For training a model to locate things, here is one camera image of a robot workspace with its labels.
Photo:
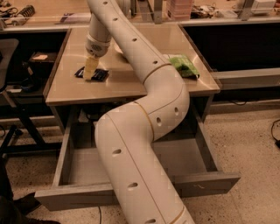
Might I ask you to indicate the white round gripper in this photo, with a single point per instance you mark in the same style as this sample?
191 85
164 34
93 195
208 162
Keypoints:
96 48

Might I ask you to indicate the dark blue rxbar wrapper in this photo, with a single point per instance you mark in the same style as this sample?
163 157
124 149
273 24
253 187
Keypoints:
99 74

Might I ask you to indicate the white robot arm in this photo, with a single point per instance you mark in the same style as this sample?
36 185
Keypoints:
124 135

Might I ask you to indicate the grey cabinet with steel top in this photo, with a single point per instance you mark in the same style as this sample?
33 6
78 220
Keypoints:
66 89

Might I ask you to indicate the grey open drawer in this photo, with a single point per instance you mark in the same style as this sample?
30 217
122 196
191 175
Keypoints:
81 181

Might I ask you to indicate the black box with label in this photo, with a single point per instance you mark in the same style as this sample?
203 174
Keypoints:
43 57

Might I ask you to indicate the black coiled tool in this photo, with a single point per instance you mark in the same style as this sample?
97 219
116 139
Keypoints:
24 15

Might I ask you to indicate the green chip bag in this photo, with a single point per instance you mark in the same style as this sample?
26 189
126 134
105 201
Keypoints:
183 65

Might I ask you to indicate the pink stacked trays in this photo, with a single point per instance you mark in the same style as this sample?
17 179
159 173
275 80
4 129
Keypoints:
179 9

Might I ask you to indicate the black shoe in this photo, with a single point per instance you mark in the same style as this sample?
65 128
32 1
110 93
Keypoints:
27 204

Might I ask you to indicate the white device on bench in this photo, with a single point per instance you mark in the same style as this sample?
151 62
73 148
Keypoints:
260 7

